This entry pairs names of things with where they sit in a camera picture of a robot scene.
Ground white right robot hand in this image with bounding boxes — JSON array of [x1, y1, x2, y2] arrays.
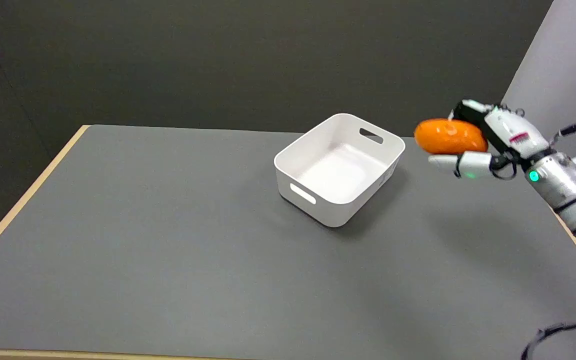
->
[[427, 99, 552, 180]]

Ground orange mango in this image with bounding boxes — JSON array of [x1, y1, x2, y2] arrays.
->
[[413, 118, 489, 155]]

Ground white plastic storage box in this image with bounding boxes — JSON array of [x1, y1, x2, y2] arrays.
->
[[273, 113, 406, 229]]

